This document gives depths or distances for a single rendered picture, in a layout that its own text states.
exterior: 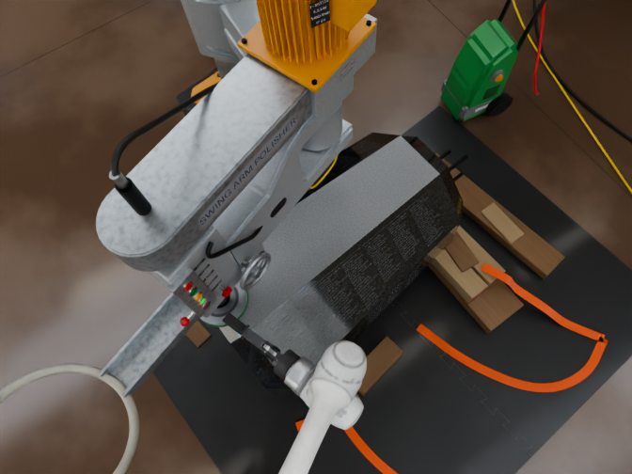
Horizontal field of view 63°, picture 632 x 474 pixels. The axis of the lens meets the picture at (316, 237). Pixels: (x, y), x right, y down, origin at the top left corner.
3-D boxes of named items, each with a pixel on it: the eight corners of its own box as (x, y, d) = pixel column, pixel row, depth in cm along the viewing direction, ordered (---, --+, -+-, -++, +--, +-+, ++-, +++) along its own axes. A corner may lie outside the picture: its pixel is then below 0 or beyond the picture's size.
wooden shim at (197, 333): (169, 317, 294) (169, 317, 292) (183, 305, 296) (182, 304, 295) (198, 348, 286) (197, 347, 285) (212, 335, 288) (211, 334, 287)
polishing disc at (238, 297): (203, 334, 199) (202, 333, 198) (186, 286, 207) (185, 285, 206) (254, 311, 202) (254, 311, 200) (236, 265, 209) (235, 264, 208)
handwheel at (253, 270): (254, 248, 184) (246, 231, 170) (276, 263, 181) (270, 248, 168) (227, 280, 180) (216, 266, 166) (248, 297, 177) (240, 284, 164)
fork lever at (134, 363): (230, 222, 196) (228, 216, 191) (269, 250, 191) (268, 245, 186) (97, 370, 176) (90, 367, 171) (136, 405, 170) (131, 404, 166)
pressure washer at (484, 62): (480, 72, 348) (519, -41, 268) (509, 110, 335) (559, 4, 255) (434, 91, 344) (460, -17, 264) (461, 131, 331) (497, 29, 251)
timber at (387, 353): (363, 396, 271) (364, 394, 260) (347, 379, 275) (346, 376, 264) (402, 355, 278) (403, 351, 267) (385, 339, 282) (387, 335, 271)
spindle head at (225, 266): (230, 212, 193) (197, 147, 152) (276, 244, 187) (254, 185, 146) (164, 285, 184) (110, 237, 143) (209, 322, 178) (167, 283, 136)
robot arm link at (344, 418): (317, 377, 143) (327, 354, 134) (363, 412, 139) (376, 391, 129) (293, 405, 137) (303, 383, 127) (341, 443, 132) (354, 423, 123)
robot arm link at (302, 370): (300, 398, 139) (283, 384, 141) (321, 370, 142) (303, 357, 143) (297, 394, 131) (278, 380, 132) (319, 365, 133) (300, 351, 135)
